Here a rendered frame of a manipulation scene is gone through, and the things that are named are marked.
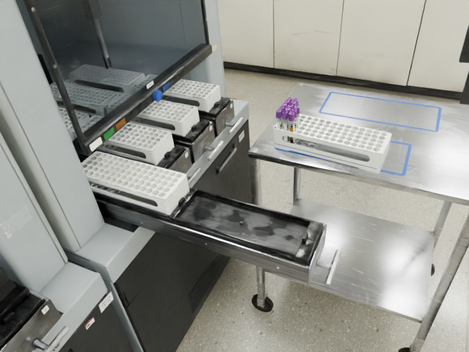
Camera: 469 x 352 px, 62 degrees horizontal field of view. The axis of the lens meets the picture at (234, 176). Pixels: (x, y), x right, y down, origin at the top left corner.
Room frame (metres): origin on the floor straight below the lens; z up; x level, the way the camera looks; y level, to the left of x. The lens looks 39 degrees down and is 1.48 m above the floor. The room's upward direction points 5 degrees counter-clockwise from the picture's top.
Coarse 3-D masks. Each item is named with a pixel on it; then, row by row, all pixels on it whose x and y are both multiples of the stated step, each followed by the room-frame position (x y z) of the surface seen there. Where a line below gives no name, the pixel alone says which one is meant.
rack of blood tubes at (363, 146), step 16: (288, 128) 0.91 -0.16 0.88; (304, 128) 0.90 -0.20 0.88; (320, 128) 0.89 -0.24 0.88; (336, 128) 0.89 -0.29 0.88; (352, 128) 0.88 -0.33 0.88; (288, 144) 0.89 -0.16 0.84; (304, 144) 0.88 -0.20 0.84; (320, 144) 0.90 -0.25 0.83; (336, 144) 0.82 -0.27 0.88; (352, 144) 0.81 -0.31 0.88; (368, 144) 0.81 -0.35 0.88; (384, 144) 0.79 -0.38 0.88; (336, 160) 0.81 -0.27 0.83; (352, 160) 0.79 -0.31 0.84; (368, 160) 0.81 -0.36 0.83; (384, 160) 0.79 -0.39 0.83
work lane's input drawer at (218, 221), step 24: (192, 192) 0.75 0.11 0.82; (120, 216) 0.74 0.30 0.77; (144, 216) 0.70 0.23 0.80; (168, 216) 0.68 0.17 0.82; (192, 216) 0.68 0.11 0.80; (216, 216) 0.67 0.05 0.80; (240, 216) 0.67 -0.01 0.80; (264, 216) 0.66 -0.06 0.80; (288, 216) 0.64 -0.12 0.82; (192, 240) 0.63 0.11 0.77; (216, 240) 0.60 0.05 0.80; (240, 240) 0.58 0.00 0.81; (264, 240) 0.58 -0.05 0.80; (288, 240) 0.58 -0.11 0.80; (312, 240) 0.56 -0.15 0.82; (264, 264) 0.54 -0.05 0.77; (288, 264) 0.52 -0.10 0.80; (312, 264) 0.52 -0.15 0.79; (336, 264) 0.54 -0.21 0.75
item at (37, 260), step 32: (0, 160) 0.61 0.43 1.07; (0, 192) 0.58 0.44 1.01; (0, 224) 0.55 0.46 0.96; (32, 224) 0.60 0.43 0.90; (0, 256) 0.55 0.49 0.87; (32, 256) 0.57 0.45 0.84; (64, 256) 0.63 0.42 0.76; (32, 288) 0.54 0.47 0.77; (64, 288) 0.56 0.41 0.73; (96, 288) 0.57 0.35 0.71; (64, 320) 0.48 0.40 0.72; (96, 320) 0.54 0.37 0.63
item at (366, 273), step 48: (288, 96) 1.19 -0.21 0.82; (336, 96) 1.16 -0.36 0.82; (384, 96) 1.14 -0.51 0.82; (432, 144) 0.86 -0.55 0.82; (432, 192) 0.67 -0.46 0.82; (336, 240) 1.00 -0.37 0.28; (384, 240) 0.98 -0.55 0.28; (432, 240) 0.96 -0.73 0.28; (336, 288) 0.79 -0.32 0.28; (384, 288) 0.77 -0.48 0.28
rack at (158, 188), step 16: (96, 160) 0.87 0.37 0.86; (112, 160) 0.87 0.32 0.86; (128, 160) 0.85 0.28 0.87; (96, 176) 0.81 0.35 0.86; (112, 176) 0.79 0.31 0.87; (128, 176) 0.78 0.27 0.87; (144, 176) 0.78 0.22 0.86; (160, 176) 0.77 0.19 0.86; (176, 176) 0.77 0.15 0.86; (96, 192) 0.79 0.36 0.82; (112, 192) 0.77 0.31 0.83; (128, 192) 0.73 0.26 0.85; (144, 192) 0.71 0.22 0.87; (160, 192) 0.71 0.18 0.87; (176, 192) 0.72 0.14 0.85; (160, 208) 0.69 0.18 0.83
